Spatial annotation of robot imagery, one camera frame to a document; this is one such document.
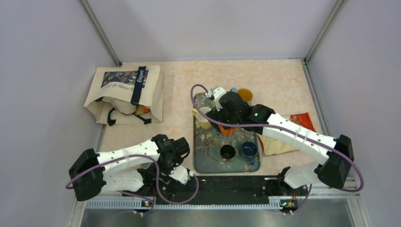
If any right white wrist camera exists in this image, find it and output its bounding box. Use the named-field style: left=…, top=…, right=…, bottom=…
left=205, top=87, right=227, bottom=111

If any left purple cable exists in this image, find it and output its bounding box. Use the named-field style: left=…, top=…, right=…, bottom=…
left=65, top=154, right=200, bottom=217

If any beige canvas tote bag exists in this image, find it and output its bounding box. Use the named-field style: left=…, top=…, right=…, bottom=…
left=84, top=65, right=164, bottom=126

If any dark blue mug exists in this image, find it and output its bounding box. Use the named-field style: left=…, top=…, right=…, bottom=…
left=239, top=141, right=259, bottom=165

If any purple cable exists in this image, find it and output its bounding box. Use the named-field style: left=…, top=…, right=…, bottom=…
left=65, top=154, right=200, bottom=217
left=190, top=84, right=365, bottom=215

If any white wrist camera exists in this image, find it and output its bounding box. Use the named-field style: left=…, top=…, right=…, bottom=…
left=168, top=165, right=195, bottom=185
left=205, top=87, right=227, bottom=111

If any orange mug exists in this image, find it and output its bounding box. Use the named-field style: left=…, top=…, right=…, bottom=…
left=218, top=125, right=236, bottom=137

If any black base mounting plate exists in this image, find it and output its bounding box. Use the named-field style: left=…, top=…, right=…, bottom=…
left=136, top=175, right=308, bottom=209

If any light blue mug yellow inside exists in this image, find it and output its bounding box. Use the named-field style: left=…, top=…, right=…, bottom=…
left=230, top=87, right=253, bottom=106

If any aluminium frame rail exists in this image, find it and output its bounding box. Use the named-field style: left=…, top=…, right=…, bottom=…
left=68, top=176, right=371, bottom=227

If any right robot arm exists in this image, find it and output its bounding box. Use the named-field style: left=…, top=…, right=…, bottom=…
left=206, top=87, right=353, bottom=195

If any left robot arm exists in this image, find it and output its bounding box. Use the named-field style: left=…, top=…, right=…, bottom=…
left=65, top=134, right=194, bottom=201

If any brown striped mug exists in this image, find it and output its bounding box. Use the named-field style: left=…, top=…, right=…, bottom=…
left=220, top=145, right=236, bottom=160

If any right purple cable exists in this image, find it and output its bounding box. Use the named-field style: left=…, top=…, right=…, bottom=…
left=190, top=84, right=365, bottom=215

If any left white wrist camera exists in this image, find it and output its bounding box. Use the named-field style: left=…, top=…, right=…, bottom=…
left=168, top=165, right=195, bottom=185

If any orange cream snack bag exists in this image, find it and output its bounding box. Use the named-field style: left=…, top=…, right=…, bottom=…
left=258, top=113, right=315, bottom=156

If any small grey cup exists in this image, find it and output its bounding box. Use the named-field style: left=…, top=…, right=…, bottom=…
left=140, top=163, right=152, bottom=170

